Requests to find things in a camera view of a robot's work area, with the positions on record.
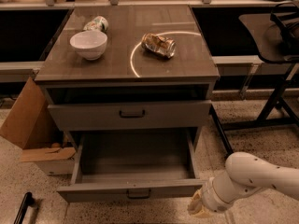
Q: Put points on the grey drawer cabinet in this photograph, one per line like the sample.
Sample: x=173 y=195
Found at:
x=127 y=73

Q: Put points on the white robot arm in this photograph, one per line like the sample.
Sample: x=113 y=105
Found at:
x=244 y=175

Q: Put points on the black bar on floor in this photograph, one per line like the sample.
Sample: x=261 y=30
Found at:
x=27 y=201

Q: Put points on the crushed metal can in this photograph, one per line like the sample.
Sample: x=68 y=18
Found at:
x=159 y=45

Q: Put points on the open cardboard box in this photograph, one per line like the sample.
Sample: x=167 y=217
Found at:
x=30 y=127

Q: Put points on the black bag on chair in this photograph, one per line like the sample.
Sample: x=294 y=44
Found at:
x=288 y=25

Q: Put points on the white ceramic bowl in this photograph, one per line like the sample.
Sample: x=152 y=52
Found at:
x=89 y=45

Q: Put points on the grey drawer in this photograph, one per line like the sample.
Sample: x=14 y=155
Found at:
x=132 y=165
x=122 y=116

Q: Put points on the black chair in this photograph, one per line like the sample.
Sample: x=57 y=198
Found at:
x=270 y=48

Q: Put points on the grey top drawer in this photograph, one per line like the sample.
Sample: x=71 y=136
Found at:
x=122 y=116

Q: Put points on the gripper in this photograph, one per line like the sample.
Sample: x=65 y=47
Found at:
x=207 y=195

